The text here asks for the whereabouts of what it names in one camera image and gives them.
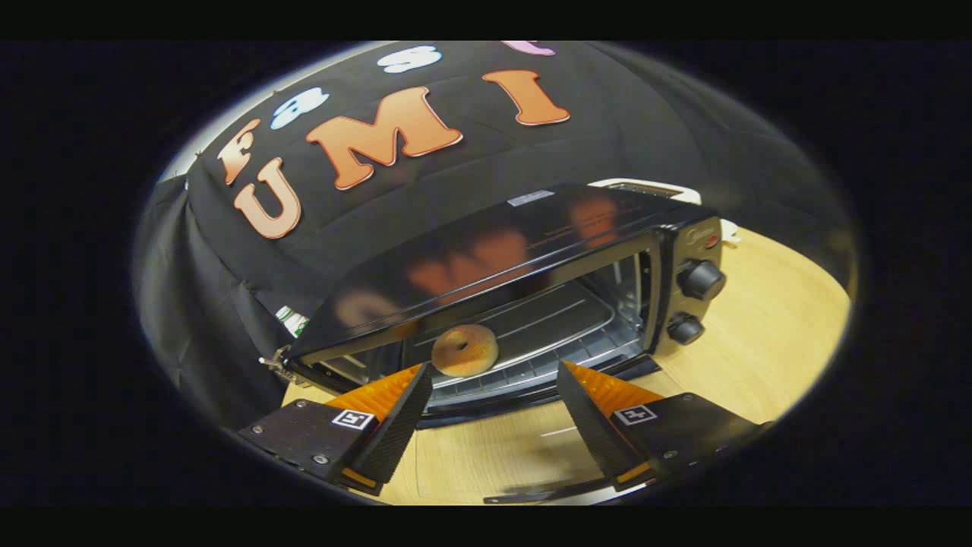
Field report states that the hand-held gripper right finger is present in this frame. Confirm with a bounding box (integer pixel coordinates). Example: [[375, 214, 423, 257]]
[[557, 361, 775, 493]]

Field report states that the white appliance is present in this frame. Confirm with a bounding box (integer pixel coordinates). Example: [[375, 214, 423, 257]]
[[589, 179, 741, 245]]

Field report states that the black toaster oven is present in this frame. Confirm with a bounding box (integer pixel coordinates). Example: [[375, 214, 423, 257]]
[[285, 182, 726, 506]]

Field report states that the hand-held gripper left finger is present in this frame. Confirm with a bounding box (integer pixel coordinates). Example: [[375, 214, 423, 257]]
[[238, 362, 434, 495]]

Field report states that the brown bagel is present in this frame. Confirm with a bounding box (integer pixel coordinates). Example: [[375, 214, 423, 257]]
[[431, 324, 500, 378]]

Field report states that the white green-label bottle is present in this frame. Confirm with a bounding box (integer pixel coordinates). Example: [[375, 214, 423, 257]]
[[275, 305, 311, 340]]

